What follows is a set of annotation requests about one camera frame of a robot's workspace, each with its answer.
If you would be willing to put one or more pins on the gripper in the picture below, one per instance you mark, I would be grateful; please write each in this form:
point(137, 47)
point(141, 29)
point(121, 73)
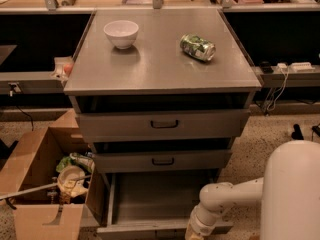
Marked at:
point(197, 222)

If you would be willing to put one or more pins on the grey bottom drawer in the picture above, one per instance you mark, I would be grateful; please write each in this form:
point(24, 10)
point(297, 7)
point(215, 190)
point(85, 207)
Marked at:
point(152, 205)

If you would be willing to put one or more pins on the grey drawer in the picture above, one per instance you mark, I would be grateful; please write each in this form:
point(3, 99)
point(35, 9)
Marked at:
point(161, 161)
point(164, 125)
point(152, 205)

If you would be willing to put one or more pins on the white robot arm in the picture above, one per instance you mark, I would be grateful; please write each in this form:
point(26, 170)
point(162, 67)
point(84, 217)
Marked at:
point(289, 194)

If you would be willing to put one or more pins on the grey middle drawer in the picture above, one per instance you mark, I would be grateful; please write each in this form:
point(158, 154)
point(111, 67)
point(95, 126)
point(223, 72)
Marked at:
point(161, 161)

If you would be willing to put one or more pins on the grey top drawer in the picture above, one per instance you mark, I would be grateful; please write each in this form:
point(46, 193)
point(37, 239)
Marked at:
point(164, 125)

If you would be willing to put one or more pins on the grey metal drawer cabinet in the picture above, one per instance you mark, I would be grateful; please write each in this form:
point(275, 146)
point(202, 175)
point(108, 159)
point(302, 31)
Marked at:
point(155, 75)

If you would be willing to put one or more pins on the cream bowl in box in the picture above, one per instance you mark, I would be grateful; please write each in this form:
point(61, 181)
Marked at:
point(71, 181)

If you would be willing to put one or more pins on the green plastic bag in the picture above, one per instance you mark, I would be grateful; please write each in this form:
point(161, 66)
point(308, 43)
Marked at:
point(76, 159)

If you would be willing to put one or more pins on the black floor stand bar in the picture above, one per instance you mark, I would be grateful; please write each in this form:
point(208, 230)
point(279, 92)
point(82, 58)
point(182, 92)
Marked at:
point(297, 133)

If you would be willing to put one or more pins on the brown cardboard box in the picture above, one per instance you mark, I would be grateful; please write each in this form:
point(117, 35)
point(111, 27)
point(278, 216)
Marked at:
point(33, 164)

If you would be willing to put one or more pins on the green soda can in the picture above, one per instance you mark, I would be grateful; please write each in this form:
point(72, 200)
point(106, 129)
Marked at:
point(197, 47)

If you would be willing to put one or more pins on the grey metal rod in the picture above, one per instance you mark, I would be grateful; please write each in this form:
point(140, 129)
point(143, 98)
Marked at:
point(35, 189)

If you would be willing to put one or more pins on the white power strip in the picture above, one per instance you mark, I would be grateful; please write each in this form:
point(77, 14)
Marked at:
point(302, 67)

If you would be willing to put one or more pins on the small orange ball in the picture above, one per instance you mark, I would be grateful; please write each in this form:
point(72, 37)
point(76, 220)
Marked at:
point(67, 69)

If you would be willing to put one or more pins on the white ceramic bowl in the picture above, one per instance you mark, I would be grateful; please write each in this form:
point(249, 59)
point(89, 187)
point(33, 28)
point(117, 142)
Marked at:
point(121, 33)

